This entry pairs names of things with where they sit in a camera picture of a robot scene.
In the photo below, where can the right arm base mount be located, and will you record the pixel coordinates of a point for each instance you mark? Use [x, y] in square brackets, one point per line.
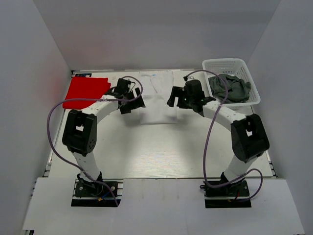
[231, 196]

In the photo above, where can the white t-shirt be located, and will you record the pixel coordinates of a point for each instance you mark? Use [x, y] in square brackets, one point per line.
[157, 87]

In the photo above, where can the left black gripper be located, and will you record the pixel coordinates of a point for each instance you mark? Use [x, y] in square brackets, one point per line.
[136, 104]

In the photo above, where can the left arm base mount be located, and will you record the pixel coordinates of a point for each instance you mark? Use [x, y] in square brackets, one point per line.
[92, 194]

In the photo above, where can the white plastic basket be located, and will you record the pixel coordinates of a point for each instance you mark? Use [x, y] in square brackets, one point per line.
[234, 67]

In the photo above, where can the dark grey t-shirt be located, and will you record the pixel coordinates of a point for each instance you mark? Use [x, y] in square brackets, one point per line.
[238, 89]

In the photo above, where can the folded red t-shirt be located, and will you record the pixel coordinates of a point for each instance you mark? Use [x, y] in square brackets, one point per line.
[85, 87]

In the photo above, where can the blue label sticker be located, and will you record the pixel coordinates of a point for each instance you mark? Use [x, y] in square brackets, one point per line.
[83, 75]

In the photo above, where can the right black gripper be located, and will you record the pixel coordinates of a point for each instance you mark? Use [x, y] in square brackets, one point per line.
[179, 92]

